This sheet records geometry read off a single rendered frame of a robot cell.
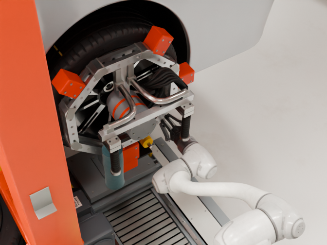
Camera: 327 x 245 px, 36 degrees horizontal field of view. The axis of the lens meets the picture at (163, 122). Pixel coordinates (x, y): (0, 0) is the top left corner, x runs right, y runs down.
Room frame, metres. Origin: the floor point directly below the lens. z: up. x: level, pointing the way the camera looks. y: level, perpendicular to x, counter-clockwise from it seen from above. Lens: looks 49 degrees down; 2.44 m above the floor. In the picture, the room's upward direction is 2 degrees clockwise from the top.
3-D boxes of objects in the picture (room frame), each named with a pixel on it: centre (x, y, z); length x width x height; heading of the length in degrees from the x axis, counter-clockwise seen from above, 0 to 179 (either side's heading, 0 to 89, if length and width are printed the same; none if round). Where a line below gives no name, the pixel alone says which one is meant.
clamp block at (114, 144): (1.22, 0.20, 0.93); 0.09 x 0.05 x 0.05; 35
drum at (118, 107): (1.42, 0.14, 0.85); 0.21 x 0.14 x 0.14; 35
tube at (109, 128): (1.32, 0.19, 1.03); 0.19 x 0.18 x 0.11; 35
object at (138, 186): (1.62, 0.28, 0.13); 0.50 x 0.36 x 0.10; 125
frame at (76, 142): (1.48, 0.18, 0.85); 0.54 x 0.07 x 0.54; 125
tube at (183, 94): (1.44, 0.03, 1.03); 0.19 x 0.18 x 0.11; 35
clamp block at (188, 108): (1.41, -0.08, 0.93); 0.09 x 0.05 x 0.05; 35
